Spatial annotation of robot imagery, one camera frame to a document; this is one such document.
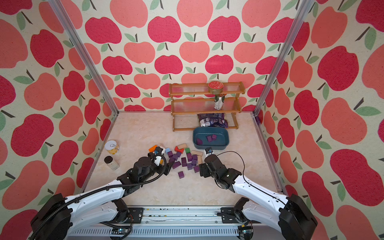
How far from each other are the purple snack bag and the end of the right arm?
13.0 inches

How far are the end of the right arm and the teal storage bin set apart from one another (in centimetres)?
27

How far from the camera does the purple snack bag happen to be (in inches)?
41.9

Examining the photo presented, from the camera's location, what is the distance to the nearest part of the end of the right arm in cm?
64

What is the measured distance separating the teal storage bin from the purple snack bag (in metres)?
0.02
